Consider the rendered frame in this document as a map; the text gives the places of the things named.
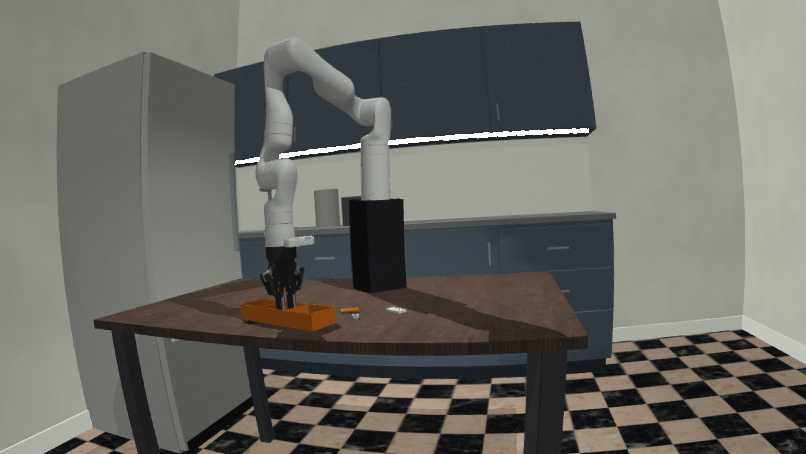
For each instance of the orange divided tray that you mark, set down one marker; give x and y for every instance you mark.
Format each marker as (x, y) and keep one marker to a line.
(292, 318)

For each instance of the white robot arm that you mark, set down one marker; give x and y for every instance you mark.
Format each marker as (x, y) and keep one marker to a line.
(293, 55)

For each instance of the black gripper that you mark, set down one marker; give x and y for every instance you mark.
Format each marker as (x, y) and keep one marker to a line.
(286, 277)

